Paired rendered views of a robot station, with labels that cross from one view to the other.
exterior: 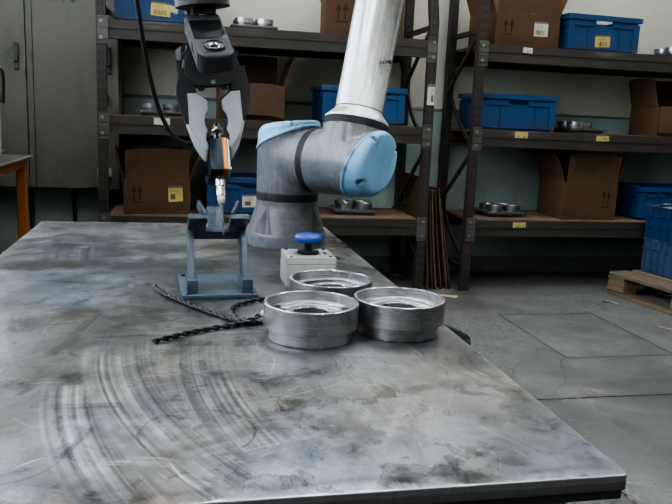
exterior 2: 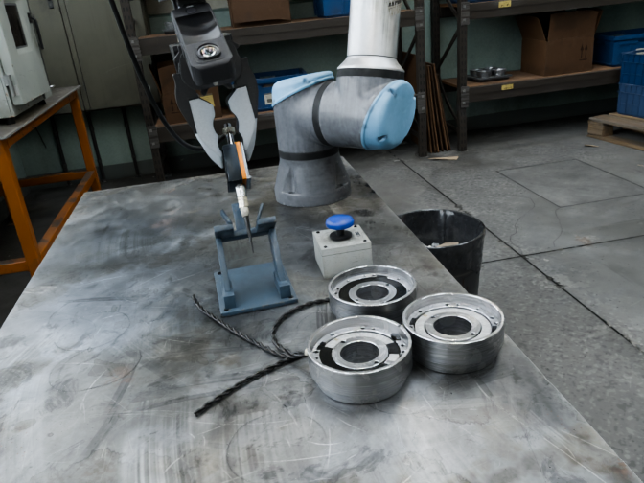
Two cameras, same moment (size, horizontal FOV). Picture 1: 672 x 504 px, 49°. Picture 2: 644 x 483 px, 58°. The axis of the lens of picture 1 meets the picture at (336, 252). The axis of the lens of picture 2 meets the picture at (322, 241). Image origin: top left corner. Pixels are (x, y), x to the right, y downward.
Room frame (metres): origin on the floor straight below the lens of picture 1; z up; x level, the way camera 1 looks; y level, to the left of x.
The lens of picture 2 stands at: (0.29, 0.02, 1.17)
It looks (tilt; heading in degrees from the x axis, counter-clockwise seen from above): 23 degrees down; 4
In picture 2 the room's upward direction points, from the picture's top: 6 degrees counter-clockwise
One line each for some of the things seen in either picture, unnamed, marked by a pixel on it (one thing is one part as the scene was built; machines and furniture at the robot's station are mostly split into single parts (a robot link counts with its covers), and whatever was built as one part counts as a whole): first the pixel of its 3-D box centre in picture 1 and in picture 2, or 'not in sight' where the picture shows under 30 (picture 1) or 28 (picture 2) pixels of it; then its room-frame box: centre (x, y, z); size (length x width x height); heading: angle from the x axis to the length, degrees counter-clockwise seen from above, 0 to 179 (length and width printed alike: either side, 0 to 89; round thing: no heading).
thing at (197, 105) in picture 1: (195, 126); (204, 130); (1.01, 0.20, 1.02); 0.06 x 0.03 x 0.09; 19
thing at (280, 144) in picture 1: (291, 156); (308, 109); (1.39, 0.09, 0.97); 0.13 x 0.12 x 0.14; 56
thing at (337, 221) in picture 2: (308, 249); (340, 233); (1.06, 0.04, 0.85); 0.04 x 0.04 x 0.05
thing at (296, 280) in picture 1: (330, 293); (373, 298); (0.92, 0.00, 0.82); 0.10 x 0.10 x 0.04
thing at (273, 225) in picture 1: (286, 217); (310, 170); (1.40, 0.10, 0.85); 0.15 x 0.15 x 0.10
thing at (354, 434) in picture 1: (190, 292); (229, 293); (1.02, 0.20, 0.79); 1.20 x 0.60 x 0.02; 12
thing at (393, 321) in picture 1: (398, 314); (452, 332); (0.83, -0.08, 0.82); 0.10 x 0.10 x 0.04
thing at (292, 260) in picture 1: (307, 266); (341, 248); (1.07, 0.04, 0.82); 0.08 x 0.07 x 0.05; 12
